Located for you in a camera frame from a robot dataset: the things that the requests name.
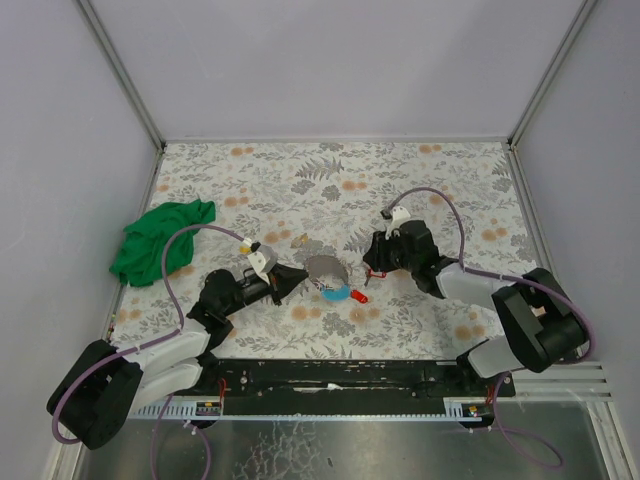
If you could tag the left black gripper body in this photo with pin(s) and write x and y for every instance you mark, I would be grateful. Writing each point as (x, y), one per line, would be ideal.
(275, 286)

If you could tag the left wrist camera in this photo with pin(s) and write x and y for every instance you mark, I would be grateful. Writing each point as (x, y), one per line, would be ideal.
(262, 258)

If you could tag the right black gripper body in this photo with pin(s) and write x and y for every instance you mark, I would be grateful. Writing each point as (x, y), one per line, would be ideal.
(381, 256)

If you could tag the green cloth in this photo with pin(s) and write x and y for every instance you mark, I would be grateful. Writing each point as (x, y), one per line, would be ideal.
(138, 260)

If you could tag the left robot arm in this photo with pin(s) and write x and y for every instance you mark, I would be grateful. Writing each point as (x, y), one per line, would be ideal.
(107, 383)

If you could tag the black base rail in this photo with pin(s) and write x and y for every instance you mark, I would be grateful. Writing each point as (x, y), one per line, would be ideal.
(340, 388)

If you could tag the white cable duct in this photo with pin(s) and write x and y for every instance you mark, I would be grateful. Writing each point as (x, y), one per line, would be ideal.
(179, 409)

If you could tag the red key tag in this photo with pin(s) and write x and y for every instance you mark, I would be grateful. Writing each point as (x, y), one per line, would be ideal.
(373, 274)

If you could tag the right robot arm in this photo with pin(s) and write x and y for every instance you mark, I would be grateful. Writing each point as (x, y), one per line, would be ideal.
(539, 327)

